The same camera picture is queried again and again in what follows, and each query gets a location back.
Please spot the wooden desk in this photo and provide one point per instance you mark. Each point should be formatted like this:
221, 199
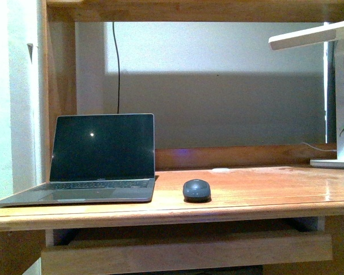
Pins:
267, 189

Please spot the wooden pull-out keyboard tray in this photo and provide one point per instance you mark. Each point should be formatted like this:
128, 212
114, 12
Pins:
139, 255

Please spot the grey open laptop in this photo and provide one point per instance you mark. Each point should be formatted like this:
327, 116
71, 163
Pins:
97, 159

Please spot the dark grey wireless mouse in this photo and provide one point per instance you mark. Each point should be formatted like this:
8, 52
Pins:
196, 191

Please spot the white round desk grommet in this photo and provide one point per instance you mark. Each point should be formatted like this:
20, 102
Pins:
220, 170

